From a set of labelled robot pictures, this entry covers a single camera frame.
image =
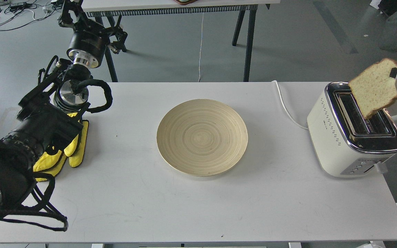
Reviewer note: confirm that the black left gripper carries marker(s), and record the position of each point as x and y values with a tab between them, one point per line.
90	39

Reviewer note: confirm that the slice of bread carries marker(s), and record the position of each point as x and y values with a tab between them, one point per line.
374	89

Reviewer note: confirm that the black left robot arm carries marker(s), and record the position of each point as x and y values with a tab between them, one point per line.
51	115

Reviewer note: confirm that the cream white toaster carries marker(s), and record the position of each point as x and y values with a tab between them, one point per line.
346	144

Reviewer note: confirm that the round bamboo plate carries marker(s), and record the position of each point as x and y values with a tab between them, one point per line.
202	137

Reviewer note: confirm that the yellow cloth glove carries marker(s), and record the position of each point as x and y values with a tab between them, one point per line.
73	154

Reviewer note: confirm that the background white table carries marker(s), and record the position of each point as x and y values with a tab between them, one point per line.
109	8

